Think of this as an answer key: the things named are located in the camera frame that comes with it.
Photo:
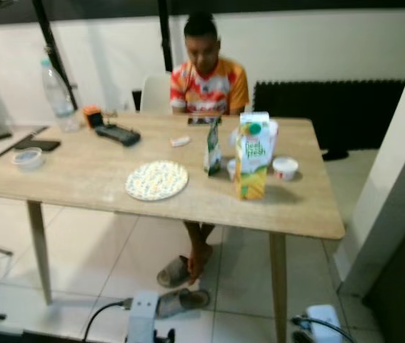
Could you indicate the grey slipper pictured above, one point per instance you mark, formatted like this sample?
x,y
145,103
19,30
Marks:
x,y
173,273
184,301

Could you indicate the small white cup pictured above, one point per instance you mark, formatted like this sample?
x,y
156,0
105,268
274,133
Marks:
x,y
231,169

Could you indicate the white red yogurt cup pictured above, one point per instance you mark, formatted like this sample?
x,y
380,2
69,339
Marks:
x,y
285,168

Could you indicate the orange black device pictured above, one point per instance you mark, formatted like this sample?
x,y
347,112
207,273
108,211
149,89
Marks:
x,y
92,116

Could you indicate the black smartphone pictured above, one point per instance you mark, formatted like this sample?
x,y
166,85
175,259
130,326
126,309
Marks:
x,y
36,145
203,121

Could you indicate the green white snack pouch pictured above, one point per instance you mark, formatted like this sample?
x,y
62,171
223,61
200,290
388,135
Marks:
x,y
213,150

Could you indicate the person in orange jersey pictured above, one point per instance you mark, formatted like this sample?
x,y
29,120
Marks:
x,y
209,89

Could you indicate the green yellow juice carton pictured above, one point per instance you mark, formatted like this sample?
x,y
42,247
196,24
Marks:
x,y
252,161

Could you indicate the black handheld controller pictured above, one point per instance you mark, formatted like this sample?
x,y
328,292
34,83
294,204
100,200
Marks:
x,y
118,134

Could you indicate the white chair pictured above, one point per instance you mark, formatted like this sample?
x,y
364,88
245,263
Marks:
x,y
154,93

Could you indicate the floral round plate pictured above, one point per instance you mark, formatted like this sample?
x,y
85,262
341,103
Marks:
x,y
156,180

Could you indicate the black foam wall panel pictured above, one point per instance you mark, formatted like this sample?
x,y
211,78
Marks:
x,y
331,114

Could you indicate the wooden table leg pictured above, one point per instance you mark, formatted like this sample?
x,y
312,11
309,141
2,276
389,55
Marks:
x,y
278,286
39,250

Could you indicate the small white orange sachet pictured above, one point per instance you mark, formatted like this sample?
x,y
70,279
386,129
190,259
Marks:
x,y
180,141

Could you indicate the large clear water bottle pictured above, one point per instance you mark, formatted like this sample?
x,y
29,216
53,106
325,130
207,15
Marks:
x,y
59,100

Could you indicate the clear plastic bowl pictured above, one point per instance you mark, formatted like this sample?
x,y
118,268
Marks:
x,y
28,158

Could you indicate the black stand pole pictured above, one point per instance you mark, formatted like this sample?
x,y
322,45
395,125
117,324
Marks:
x,y
51,50
165,36

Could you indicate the grey fridge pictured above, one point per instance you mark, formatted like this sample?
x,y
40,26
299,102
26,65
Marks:
x,y
402,286

